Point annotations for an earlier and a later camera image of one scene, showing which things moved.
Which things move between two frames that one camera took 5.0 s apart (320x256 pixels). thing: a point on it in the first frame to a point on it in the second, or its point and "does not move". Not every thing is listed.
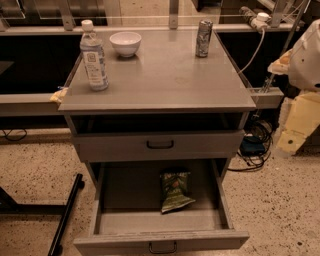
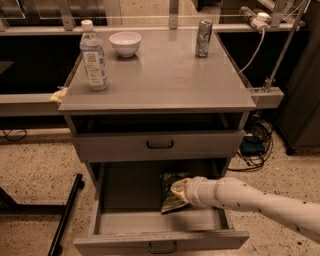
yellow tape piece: x=59 y=95 does not move
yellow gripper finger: x=282 y=65 to x=197 y=190
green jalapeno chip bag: x=174 y=189 does not move
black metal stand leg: x=10 y=206 does not move
